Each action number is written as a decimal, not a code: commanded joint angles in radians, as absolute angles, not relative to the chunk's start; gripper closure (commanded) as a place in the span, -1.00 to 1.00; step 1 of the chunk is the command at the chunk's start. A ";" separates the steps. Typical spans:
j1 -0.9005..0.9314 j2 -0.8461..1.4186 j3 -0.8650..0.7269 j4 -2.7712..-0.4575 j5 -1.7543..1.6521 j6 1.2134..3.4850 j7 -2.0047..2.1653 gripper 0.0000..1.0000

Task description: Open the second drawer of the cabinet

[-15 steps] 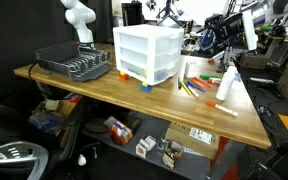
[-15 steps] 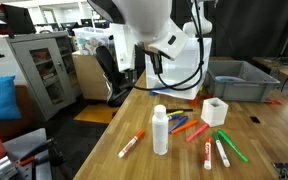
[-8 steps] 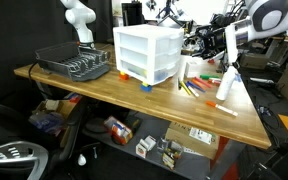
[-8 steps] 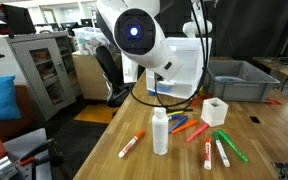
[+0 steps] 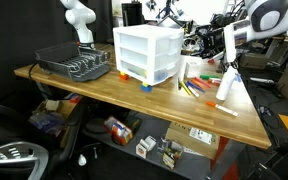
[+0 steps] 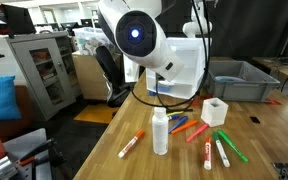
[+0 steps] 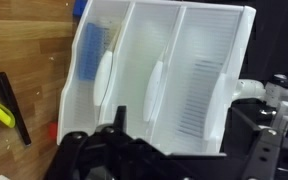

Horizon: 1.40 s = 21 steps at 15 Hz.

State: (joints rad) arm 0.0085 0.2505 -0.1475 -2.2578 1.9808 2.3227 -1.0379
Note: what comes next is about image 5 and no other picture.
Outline dark grey dish rack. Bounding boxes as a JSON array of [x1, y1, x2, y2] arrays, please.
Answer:
[[34, 41, 112, 83]]

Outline white plastic bottle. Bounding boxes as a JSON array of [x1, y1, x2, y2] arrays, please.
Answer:
[[215, 65, 237, 102]]

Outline brown cardboard box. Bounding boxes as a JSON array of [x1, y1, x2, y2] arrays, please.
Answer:
[[240, 52, 269, 70]]

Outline white plastic container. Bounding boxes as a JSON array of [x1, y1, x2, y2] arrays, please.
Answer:
[[179, 54, 204, 81]]

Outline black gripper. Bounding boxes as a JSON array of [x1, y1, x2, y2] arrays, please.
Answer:
[[194, 26, 226, 59]]

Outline black power cable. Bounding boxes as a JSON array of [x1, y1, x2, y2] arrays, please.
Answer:
[[27, 62, 40, 82]]

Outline yellow marker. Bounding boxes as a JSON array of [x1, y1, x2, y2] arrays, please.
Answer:
[[179, 80, 192, 97]]

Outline red orange toy block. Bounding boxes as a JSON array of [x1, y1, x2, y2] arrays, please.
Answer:
[[118, 71, 130, 81]]

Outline orange white marker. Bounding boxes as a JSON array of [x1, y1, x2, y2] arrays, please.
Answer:
[[206, 100, 239, 117]]

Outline blue yellow toy block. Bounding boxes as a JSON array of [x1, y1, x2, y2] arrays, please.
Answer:
[[140, 82, 153, 93]]

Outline green marker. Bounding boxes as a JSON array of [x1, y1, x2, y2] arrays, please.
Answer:
[[199, 74, 222, 81]]

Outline white plastic drawer cabinet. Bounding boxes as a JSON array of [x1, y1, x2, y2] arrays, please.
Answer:
[[112, 24, 185, 87]]

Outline clear container with items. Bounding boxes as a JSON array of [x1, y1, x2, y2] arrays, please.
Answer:
[[157, 138, 184, 171]]

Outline grey mesh office chair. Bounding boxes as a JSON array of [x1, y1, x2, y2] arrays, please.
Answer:
[[0, 101, 88, 180]]

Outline orange red package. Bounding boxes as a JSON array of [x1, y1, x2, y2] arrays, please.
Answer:
[[103, 115, 134, 146]]

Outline red white marker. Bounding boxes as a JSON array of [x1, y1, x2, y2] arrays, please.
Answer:
[[207, 78, 223, 87]]

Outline small white box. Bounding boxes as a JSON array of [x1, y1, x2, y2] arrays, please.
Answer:
[[135, 135, 158, 159]]

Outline black metal stand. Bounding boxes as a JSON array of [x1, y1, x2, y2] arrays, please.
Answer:
[[247, 129, 288, 180]]

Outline open cardboard box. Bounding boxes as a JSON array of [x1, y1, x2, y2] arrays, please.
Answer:
[[28, 99, 83, 149]]

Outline white bulb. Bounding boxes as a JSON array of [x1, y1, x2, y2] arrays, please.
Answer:
[[77, 154, 87, 167]]

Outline black round disc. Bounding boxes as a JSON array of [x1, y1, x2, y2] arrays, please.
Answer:
[[85, 118, 109, 134]]

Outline cardboard box white label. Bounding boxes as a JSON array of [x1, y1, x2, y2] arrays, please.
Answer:
[[164, 121, 221, 160]]

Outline blue marker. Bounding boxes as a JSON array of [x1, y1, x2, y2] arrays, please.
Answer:
[[186, 80, 206, 94]]

